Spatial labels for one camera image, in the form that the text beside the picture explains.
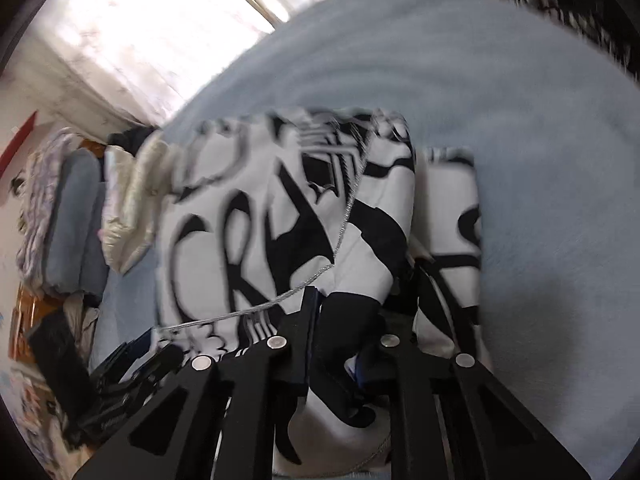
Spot black crumpled cloth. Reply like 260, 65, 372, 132
107, 127, 156, 150

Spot purple floral blanket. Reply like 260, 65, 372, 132
15, 127, 76, 281

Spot wooden headboard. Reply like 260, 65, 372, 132
10, 285, 56, 361

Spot red wall shelf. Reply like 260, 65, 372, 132
0, 112, 38, 171

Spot beige crumpled cloth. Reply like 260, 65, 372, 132
65, 295, 101, 356

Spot grey blue pillows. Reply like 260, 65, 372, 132
42, 150, 108, 306

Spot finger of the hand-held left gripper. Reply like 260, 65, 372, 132
92, 341, 187, 396

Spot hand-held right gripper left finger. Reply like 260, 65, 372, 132
75, 286, 322, 480

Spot white black printed hooded jacket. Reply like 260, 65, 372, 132
155, 107, 483, 476

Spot dark cloth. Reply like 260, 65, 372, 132
29, 310, 97, 441

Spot black white patterned cloth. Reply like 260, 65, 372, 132
500, 0, 636, 61

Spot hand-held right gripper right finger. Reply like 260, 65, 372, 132
357, 332, 593, 480

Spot shiny cream puffer jacket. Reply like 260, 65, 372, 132
100, 137, 173, 273

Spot blue bed blanket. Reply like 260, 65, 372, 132
90, 0, 640, 480

